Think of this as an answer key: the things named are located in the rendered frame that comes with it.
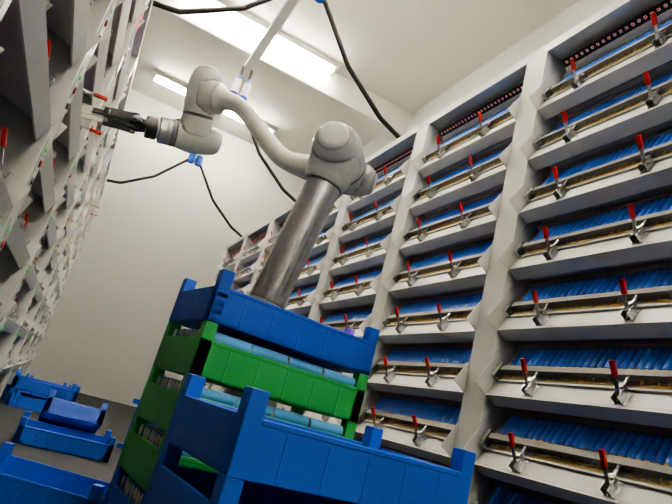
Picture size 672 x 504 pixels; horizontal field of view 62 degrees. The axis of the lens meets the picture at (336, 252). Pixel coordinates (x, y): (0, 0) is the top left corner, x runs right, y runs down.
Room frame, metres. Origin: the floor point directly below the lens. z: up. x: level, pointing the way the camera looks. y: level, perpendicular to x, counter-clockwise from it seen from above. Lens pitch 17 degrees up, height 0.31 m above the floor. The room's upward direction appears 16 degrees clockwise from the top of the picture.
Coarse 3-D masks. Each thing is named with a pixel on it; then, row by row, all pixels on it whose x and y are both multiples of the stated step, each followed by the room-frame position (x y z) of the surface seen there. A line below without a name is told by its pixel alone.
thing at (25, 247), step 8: (32, 200) 1.21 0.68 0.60; (24, 208) 1.20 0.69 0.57; (16, 224) 1.25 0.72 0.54; (24, 224) 1.58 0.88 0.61; (16, 232) 1.32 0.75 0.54; (24, 232) 1.58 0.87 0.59; (8, 240) 1.31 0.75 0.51; (16, 240) 1.39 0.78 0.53; (24, 240) 1.47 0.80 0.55; (32, 240) 1.75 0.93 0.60; (16, 248) 1.46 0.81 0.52; (24, 248) 1.56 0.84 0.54; (32, 248) 1.76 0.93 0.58; (16, 256) 1.55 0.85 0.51; (24, 256) 1.65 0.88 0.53
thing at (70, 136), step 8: (88, 64) 1.20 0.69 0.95; (80, 88) 1.27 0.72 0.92; (80, 96) 1.32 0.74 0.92; (72, 104) 1.32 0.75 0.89; (80, 104) 1.37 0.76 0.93; (72, 112) 1.37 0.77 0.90; (80, 112) 1.43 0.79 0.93; (64, 120) 1.53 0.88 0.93; (72, 120) 1.43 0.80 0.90; (80, 120) 1.49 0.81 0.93; (72, 128) 1.49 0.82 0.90; (64, 136) 1.66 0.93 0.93; (72, 136) 1.55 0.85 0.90; (80, 136) 1.75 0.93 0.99; (64, 144) 1.73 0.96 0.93; (72, 144) 1.62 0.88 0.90; (80, 144) 1.76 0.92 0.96; (72, 152) 1.70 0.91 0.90
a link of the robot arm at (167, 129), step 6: (162, 120) 1.66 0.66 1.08; (168, 120) 1.67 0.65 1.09; (174, 120) 1.68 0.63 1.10; (162, 126) 1.67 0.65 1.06; (168, 126) 1.67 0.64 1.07; (174, 126) 1.68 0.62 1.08; (162, 132) 1.67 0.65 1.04; (168, 132) 1.68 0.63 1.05; (174, 132) 1.68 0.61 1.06; (156, 138) 1.71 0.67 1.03; (162, 138) 1.69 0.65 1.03; (168, 138) 1.69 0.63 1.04; (174, 138) 1.69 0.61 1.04; (168, 144) 1.72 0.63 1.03
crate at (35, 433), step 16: (16, 432) 1.92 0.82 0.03; (32, 432) 1.94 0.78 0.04; (48, 432) 1.95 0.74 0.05; (64, 432) 2.16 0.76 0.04; (80, 432) 2.18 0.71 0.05; (48, 448) 1.96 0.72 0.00; (64, 448) 1.98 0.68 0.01; (80, 448) 2.00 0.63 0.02; (96, 448) 2.01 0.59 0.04; (112, 448) 2.03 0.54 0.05
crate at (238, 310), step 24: (192, 288) 0.98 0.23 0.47; (216, 288) 0.81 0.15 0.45; (192, 312) 0.88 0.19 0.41; (216, 312) 0.81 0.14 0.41; (240, 312) 0.83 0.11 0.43; (264, 312) 0.85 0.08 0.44; (288, 312) 0.87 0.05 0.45; (240, 336) 0.90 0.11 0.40; (264, 336) 0.85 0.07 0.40; (288, 336) 0.87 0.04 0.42; (312, 336) 0.89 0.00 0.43; (336, 336) 0.91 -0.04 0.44; (312, 360) 0.96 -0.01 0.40; (336, 360) 0.92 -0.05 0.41; (360, 360) 0.94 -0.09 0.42
